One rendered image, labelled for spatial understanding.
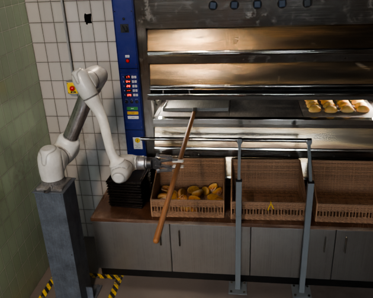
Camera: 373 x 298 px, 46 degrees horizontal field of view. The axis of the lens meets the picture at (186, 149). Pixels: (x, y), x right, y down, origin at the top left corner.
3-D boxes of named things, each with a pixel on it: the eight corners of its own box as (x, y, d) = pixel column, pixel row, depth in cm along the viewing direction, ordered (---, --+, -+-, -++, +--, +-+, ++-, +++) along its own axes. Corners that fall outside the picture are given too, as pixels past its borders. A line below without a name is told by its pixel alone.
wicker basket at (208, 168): (159, 185, 373) (157, 156, 362) (225, 186, 368) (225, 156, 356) (150, 217, 329) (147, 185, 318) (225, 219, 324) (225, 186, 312)
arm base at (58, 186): (32, 193, 284) (31, 186, 282) (47, 177, 304) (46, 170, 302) (59, 194, 281) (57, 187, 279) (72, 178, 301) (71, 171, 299)
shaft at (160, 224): (158, 245, 203) (158, 239, 201) (152, 244, 203) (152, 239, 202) (195, 114, 356) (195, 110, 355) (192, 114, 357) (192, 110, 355)
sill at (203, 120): (154, 120, 359) (154, 116, 357) (384, 122, 336) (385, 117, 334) (153, 123, 353) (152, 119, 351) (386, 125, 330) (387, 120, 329)
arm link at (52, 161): (35, 181, 287) (29, 151, 278) (49, 169, 303) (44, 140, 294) (58, 183, 283) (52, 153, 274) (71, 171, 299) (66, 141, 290)
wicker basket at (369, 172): (305, 188, 359) (308, 158, 347) (378, 191, 351) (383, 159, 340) (314, 222, 315) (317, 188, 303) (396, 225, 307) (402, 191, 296)
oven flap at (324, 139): (155, 148, 362) (154, 124, 360) (382, 152, 339) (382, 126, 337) (154, 149, 357) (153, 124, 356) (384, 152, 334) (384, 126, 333)
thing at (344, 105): (299, 91, 403) (300, 85, 401) (354, 90, 397) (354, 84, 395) (308, 113, 349) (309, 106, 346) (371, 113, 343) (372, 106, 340)
